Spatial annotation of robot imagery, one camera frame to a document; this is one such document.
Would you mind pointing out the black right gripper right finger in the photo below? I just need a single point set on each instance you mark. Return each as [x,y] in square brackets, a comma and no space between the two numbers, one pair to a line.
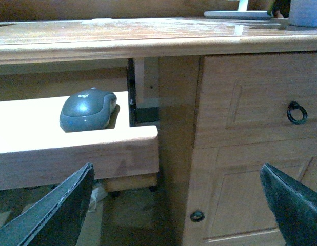
[293,205]

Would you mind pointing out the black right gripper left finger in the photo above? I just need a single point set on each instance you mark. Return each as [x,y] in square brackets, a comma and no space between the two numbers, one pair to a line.
[57,218]

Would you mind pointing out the wooden keyboard tray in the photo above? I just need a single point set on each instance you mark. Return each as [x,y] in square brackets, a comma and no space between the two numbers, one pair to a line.
[35,151]

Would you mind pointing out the grey wireless mouse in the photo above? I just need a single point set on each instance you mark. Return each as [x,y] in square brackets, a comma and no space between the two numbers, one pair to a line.
[87,110]

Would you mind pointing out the black cabinet door knob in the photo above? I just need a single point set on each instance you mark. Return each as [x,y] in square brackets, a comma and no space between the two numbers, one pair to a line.
[197,216]

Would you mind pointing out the wooden desk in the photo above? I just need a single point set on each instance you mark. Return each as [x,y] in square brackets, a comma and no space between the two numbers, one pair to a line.
[224,90]

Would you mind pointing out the grey cylindrical container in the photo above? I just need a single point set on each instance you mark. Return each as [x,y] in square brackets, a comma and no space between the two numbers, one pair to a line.
[303,13]

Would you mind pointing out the white lamp base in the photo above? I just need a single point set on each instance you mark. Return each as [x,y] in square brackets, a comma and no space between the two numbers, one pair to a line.
[240,14]

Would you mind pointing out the black ring drawer handle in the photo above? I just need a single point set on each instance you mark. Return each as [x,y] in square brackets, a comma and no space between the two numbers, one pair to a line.
[296,114]

